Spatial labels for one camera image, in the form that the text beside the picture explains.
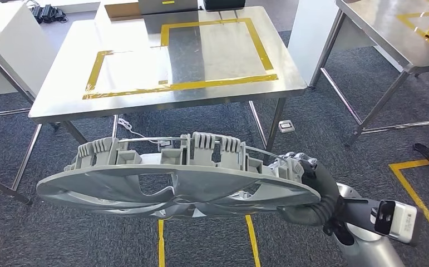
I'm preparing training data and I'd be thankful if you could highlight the black power adapters bundle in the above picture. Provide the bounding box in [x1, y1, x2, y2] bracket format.
[29, 4, 67, 23]

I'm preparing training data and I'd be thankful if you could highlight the brown cardboard box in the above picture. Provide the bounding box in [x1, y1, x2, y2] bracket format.
[103, 2, 141, 21]

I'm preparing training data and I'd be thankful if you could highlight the silver plastic wheel hubcap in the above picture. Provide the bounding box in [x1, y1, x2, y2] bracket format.
[36, 131, 322, 221]

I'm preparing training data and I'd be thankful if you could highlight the grey box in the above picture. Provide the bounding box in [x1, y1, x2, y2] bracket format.
[137, 0, 199, 16]

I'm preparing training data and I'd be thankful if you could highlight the black box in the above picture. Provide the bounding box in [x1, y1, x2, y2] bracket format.
[202, 0, 246, 12]

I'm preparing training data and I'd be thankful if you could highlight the yellow tape rectangle on bench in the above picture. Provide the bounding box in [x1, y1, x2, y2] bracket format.
[82, 17, 279, 100]
[396, 7, 429, 54]

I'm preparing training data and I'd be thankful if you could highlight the yellow floor tape square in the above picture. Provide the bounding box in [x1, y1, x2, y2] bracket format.
[157, 215, 262, 267]
[388, 159, 429, 251]

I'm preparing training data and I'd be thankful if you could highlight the white floor cable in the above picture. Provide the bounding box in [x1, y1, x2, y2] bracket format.
[117, 117, 171, 146]

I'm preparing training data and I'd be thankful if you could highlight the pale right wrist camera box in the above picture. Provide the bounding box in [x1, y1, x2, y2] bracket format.
[374, 200, 420, 245]

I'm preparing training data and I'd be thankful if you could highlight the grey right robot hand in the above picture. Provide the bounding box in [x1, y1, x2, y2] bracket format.
[269, 151, 342, 228]

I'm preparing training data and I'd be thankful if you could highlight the floor socket plate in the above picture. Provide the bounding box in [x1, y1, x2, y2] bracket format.
[278, 120, 296, 134]

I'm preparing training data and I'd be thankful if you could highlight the white desk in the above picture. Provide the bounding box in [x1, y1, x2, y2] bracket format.
[374, 46, 407, 72]
[287, 0, 348, 89]
[0, 2, 58, 98]

